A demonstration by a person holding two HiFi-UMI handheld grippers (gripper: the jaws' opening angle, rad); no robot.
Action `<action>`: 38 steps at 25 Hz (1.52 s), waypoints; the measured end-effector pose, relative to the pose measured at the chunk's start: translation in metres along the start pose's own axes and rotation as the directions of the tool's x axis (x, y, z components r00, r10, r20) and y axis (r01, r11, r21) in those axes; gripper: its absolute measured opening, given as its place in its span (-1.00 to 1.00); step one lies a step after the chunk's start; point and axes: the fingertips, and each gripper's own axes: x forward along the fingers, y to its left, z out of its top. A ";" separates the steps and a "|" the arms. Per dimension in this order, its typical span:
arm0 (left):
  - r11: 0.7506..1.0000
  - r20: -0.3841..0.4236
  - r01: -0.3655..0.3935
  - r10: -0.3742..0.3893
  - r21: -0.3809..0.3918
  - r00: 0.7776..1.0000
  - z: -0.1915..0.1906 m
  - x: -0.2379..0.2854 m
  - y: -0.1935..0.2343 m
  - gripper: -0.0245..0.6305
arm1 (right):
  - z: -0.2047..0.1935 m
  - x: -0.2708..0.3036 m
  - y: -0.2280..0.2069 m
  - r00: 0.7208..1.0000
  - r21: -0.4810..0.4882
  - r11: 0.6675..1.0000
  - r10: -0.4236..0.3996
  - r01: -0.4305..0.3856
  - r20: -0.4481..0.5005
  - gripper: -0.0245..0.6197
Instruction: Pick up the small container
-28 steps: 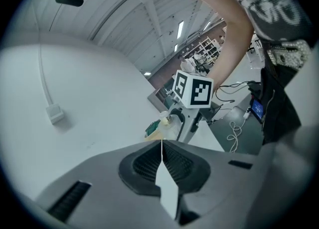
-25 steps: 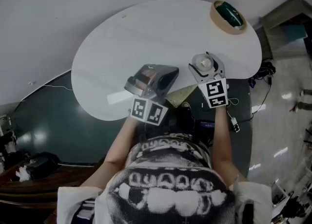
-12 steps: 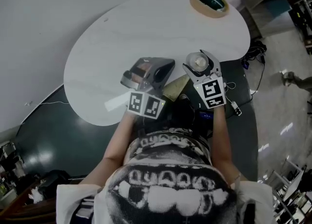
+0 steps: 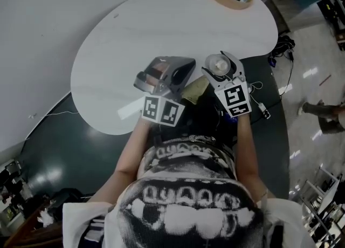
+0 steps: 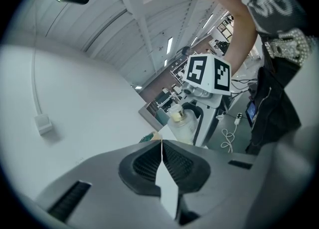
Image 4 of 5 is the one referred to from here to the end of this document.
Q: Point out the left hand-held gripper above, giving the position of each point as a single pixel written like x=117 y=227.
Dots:
x=151 y=109

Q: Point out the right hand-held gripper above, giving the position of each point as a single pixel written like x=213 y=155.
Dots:
x=236 y=98

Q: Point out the small clear round container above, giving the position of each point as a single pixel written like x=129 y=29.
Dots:
x=217 y=64

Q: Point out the person's right forearm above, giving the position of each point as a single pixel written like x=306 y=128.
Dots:
x=249 y=155

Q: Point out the person's left forearm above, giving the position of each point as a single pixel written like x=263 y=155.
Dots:
x=126 y=158

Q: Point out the olive cloth pouch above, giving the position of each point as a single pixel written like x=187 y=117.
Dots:
x=194 y=90

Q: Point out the grey cabinet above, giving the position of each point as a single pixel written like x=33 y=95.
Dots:
x=292 y=1

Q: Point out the black and white printed shirt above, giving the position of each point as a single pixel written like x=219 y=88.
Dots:
x=188 y=201

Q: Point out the white metal shelf rack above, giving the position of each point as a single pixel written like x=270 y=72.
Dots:
x=322 y=195

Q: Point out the black bag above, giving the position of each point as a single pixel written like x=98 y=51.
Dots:
x=68 y=197

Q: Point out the crumpled white tissue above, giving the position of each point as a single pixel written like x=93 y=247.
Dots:
x=45 y=216

